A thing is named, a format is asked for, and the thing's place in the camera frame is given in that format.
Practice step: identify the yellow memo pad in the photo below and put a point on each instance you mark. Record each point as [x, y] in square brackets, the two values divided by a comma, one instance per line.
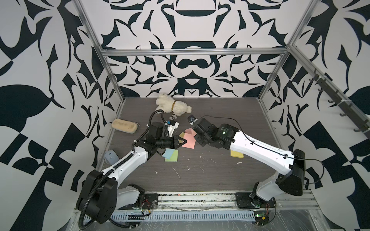
[182, 136]

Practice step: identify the cream plush teddy bear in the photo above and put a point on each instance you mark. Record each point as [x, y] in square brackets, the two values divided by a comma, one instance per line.
[170, 105]

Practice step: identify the light blue computer mouse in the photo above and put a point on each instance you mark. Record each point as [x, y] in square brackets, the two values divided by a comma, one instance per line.
[111, 157]

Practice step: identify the small pink memo pad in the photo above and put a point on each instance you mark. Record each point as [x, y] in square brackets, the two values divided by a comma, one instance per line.
[190, 131]

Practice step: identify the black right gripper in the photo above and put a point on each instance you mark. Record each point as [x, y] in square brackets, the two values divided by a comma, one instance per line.
[198, 139]

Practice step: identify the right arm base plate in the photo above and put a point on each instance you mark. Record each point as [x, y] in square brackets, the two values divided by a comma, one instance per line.
[252, 201]

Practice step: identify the torn pink memo page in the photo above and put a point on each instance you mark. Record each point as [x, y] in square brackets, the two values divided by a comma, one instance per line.
[190, 141]

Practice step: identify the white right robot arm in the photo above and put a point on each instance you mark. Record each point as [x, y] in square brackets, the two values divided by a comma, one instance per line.
[289, 166]

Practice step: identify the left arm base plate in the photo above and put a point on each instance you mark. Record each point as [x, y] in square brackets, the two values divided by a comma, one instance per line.
[148, 201]

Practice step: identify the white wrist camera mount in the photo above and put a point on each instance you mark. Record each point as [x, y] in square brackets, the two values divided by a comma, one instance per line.
[171, 127]

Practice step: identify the beige oval sponge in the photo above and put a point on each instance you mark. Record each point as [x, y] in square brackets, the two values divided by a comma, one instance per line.
[125, 126]

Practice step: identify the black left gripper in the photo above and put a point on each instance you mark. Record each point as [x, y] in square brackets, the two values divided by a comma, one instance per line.
[174, 143]

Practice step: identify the green memo pad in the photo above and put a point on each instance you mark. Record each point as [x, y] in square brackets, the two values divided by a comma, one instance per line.
[174, 157]

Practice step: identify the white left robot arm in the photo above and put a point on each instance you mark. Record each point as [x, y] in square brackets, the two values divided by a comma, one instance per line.
[101, 195]

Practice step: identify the black wall hook rack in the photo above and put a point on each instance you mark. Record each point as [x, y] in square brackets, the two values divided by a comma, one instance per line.
[339, 99]

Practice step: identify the blue memo pad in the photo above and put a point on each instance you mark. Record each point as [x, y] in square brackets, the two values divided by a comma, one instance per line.
[168, 153]

